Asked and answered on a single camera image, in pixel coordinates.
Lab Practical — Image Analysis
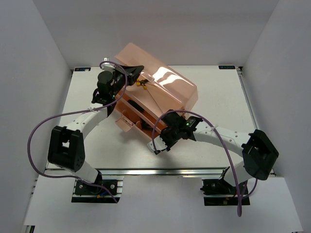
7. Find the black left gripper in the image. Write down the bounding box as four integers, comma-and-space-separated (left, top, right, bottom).
110, 64, 144, 98

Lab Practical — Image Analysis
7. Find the yellow black hex key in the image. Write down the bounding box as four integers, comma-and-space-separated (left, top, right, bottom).
136, 79, 164, 113

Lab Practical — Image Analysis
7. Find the pink plastic toolbox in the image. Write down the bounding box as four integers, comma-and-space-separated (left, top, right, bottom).
115, 43, 198, 139

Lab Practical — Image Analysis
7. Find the small black green screwdriver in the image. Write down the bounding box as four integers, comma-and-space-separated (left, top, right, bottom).
140, 119, 153, 131

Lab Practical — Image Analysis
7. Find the green handled screwdriver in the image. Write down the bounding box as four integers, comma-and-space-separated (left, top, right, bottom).
127, 100, 145, 113

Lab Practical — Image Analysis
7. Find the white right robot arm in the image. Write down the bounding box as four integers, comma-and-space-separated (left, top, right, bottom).
148, 111, 279, 194

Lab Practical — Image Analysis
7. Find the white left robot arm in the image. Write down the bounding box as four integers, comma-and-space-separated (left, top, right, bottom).
48, 64, 144, 194

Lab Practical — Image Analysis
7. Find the blue label sticker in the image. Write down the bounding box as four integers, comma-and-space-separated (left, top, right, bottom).
74, 67, 91, 72

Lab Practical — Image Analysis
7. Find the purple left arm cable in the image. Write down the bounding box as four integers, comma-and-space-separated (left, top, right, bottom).
27, 61, 129, 203

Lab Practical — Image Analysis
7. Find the aluminium front rail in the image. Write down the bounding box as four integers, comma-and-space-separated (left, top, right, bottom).
98, 168, 224, 176

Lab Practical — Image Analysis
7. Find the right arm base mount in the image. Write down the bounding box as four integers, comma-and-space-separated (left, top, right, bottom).
200, 179, 238, 206

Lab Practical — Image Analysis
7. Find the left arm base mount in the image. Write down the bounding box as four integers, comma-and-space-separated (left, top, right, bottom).
71, 176, 123, 204

